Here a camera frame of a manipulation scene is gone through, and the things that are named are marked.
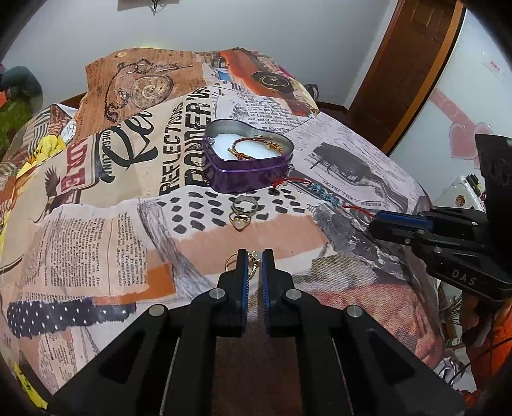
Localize black wall hook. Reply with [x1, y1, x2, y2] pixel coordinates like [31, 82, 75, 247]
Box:
[117, 0, 179, 16]

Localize green mat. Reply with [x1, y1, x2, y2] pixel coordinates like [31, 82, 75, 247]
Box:
[0, 102, 36, 153]

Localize purple heart-shaped tin box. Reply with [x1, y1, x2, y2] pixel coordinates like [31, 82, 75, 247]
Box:
[202, 119, 295, 193]

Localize printed newspaper-pattern blanket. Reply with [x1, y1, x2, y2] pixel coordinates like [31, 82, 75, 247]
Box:
[0, 47, 445, 409]

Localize red string blue bead bracelet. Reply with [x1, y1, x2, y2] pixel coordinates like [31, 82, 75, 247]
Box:
[269, 176, 377, 221]

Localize braided brown cord bracelet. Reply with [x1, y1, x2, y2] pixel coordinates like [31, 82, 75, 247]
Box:
[228, 137, 285, 162]

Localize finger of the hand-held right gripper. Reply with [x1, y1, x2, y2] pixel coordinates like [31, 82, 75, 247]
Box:
[368, 222, 483, 260]
[375, 205, 487, 229]

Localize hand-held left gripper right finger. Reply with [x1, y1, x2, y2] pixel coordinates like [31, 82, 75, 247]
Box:
[259, 249, 467, 416]

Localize pink heart wall decal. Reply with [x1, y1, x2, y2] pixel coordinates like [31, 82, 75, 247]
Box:
[448, 120, 495, 161]

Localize pink ribbon wall decal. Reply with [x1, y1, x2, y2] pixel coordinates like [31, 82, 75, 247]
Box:
[431, 88, 477, 125]

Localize yellow cloth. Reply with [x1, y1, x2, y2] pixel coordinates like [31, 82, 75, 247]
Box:
[16, 134, 67, 169]

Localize brown wooden door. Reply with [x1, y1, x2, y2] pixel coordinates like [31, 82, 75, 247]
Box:
[347, 0, 467, 155]

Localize silver ring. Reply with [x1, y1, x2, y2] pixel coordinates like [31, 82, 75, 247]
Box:
[232, 196, 256, 215]

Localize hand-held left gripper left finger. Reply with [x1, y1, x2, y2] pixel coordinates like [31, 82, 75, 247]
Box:
[48, 249, 251, 416]

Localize person's right forearm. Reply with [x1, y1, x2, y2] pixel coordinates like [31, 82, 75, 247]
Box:
[466, 302, 512, 403]

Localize blue jeans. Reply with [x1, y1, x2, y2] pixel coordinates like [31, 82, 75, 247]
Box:
[0, 66, 43, 111]

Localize white plastic container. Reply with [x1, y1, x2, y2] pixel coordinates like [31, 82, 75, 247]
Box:
[451, 174, 487, 211]

